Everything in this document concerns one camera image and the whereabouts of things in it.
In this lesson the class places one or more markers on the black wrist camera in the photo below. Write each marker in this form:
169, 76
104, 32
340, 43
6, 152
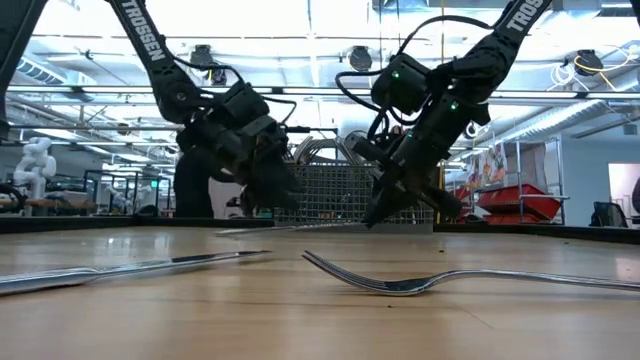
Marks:
242, 105
400, 85

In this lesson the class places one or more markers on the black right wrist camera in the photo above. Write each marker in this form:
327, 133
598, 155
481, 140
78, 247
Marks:
400, 85

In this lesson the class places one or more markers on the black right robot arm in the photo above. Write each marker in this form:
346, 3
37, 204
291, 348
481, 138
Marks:
480, 65

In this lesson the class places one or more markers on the black aluminium table frame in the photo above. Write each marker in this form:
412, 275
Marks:
50, 223

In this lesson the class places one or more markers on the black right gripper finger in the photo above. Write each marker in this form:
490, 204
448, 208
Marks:
387, 202
442, 201

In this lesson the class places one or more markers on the black office chair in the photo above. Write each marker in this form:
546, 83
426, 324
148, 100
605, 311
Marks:
607, 215

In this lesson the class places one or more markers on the person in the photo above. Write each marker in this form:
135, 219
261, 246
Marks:
637, 197

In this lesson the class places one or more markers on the colourful hanging bags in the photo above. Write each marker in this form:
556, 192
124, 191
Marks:
492, 165

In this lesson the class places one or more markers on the black overhead bar stand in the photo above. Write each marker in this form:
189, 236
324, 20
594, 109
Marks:
310, 130

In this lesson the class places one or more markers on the black workstation frame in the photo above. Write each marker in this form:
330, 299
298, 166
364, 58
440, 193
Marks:
115, 172

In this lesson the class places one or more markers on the grey metal shelf rack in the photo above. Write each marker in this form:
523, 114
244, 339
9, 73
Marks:
518, 170

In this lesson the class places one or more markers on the pink cover cloth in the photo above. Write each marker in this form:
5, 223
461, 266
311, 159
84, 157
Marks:
225, 197

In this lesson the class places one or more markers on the silver fork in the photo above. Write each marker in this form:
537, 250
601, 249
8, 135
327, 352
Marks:
400, 287
312, 149
280, 229

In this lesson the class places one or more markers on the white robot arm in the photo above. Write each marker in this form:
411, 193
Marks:
35, 165

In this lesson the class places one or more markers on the red plastic storage bin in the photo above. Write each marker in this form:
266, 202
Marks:
520, 200
462, 200
515, 219

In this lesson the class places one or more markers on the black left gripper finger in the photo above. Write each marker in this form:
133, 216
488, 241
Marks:
272, 185
192, 190

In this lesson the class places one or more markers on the white round column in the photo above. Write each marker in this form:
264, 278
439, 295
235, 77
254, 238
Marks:
350, 122

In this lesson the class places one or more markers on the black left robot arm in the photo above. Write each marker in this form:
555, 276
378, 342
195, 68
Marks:
145, 45

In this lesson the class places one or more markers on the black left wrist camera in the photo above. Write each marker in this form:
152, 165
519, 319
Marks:
242, 105

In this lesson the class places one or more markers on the grey mesh silverware basket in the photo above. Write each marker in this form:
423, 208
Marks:
330, 195

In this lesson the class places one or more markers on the silver ventilation duct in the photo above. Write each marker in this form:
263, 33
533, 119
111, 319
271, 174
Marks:
560, 117

